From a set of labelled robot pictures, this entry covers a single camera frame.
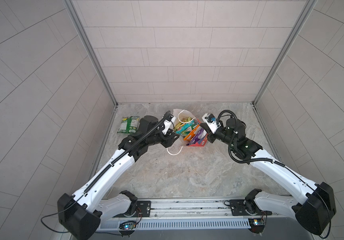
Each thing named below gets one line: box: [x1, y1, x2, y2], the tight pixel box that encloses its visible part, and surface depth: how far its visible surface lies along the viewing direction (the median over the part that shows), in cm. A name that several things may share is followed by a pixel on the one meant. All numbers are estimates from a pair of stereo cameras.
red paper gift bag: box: [166, 108, 208, 156], surface depth 88 cm
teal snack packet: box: [175, 120, 195, 134], surface depth 88 cm
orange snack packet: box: [183, 124, 201, 141], surface depth 88 cm
